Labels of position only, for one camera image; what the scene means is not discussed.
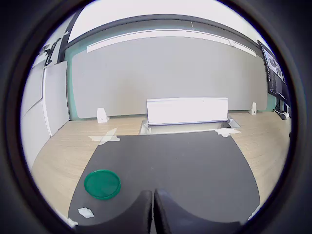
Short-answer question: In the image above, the dark grey mat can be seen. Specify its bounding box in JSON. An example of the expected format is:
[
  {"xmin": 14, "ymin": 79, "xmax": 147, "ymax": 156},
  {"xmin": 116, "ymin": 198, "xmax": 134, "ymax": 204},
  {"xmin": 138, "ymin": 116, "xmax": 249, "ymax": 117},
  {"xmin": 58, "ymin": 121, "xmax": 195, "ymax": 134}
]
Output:
[{"xmin": 68, "ymin": 130, "xmax": 261, "ymax": 228}]

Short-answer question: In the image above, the white side partition panel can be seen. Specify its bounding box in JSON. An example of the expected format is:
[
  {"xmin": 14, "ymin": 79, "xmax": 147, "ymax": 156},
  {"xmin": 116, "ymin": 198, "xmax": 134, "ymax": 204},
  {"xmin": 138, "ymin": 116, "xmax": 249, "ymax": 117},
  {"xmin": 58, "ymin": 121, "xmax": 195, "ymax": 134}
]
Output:
[{"xmin": 20, "ymin": 60, "xmax": 71, "ymax": 137}]

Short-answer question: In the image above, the round green lid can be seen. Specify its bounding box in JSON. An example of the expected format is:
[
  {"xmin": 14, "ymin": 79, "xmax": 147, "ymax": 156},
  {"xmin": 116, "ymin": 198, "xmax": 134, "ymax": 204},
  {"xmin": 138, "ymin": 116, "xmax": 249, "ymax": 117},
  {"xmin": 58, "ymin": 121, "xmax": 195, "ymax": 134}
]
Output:
[{"xmin": 83, "ymin": 169, "xmax": 121, "ymax": 201}]

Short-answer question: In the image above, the silver cable duct with flap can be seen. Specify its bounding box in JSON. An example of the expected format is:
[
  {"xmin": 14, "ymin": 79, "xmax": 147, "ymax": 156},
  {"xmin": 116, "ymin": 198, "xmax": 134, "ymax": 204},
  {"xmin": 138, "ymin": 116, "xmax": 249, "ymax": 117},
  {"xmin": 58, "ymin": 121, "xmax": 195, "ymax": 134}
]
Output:
[{"xmin": 138, "ymin": 97, "xmax": 242, "ymax": 135}]

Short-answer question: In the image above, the black computer monitor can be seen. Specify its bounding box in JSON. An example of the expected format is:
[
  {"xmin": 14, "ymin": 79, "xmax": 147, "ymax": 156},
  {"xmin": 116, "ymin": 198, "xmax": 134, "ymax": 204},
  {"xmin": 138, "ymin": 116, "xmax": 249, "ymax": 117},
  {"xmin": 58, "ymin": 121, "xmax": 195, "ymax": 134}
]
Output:
[{"xmin": 257, "ymin": 39, "xmax": 292, "ymax": 103}]

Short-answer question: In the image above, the grey desk partition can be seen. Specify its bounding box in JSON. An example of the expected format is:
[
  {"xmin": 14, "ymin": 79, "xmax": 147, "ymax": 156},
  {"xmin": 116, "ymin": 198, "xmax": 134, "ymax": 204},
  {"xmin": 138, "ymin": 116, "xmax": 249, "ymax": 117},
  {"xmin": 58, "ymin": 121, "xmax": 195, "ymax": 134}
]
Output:
[{"xmin": 71, "ymin": 28, "xmax": 268, "ymax": 120}]

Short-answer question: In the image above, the small white plastic terminal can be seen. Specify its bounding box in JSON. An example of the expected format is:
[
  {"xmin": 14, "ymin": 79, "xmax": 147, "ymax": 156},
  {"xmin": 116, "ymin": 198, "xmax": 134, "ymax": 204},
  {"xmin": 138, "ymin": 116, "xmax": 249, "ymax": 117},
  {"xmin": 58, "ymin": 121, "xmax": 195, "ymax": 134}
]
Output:
[{"xmin": 78, "ymin": 207, "xmax": 96, "ymax": 218}]

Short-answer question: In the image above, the white masking tape cross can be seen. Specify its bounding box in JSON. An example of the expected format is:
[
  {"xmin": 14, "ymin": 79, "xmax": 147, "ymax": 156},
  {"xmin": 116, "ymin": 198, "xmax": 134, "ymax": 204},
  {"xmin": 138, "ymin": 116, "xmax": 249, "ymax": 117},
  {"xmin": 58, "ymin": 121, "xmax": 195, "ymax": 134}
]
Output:
[
  {"xmin": 65, "ymin": 216, "xmax": 79, "ymax": 229},
  {"xmin": 87, "ymin": 127, "xmax": 121, "ymax": 146},
  {"xmin": 214, "ymin": 129, "xmax": 241, "ymax": 138},
  {"xmin": 248, "ymin": 205, "xmax": 261, "ymax": 220}
]

